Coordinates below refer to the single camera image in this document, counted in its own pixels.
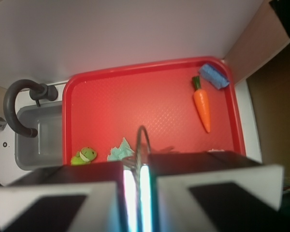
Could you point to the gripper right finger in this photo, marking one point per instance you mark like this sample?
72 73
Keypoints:
214 192

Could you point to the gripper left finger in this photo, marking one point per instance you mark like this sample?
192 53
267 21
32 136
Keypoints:
89 198

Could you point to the silver keys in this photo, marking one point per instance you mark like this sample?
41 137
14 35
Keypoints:
134 164

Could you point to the green plush frog toy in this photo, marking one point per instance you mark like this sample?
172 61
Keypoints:
84 156

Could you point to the light blue cloth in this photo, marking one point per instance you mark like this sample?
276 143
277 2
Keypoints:
121 152

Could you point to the grey plastic sink basin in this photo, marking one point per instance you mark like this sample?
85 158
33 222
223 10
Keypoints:
44 150

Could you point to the red plastic tray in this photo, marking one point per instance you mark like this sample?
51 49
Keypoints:
101 108

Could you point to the orange toy carrot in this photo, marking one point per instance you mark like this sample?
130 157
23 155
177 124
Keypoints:
201 101

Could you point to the blue sponge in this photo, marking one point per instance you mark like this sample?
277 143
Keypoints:
213 76

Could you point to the brown cardboard panel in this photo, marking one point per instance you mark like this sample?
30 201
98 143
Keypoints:
260 63

